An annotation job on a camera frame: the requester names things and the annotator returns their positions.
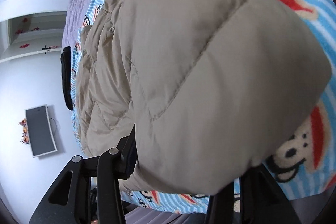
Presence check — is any beige puffer jacket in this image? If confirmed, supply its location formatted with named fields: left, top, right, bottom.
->
left=76, top=0, right=331, bottom=194

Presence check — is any folded black garment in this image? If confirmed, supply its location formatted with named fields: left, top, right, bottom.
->
left=60, top=46, right=73, bottom=111

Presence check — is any purple quilted bedspread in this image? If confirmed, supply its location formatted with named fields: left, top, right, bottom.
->
left=62, top=0, right=91, bottom=48

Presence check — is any blue striped monkey blanket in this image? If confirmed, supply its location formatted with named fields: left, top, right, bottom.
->
left=71, top=0, right=335, bottom=213

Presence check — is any wall mounted monitor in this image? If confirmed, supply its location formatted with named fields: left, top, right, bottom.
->
left=25, top=105, right=58, bottom=157

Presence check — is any white wall shelf niche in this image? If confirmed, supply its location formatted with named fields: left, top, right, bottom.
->
left=1, top=11, right=66, bottom=63

